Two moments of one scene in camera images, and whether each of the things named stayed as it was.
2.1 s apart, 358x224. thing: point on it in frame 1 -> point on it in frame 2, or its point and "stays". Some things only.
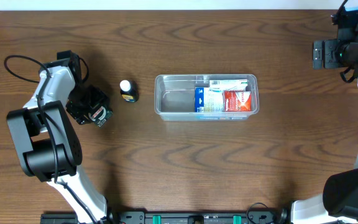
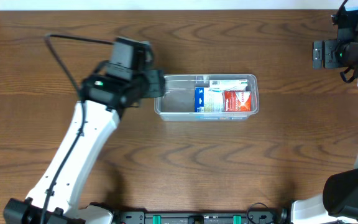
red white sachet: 237,100 stays
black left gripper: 88,106 -> 146,84
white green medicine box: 221,85 stays
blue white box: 206,100 stays
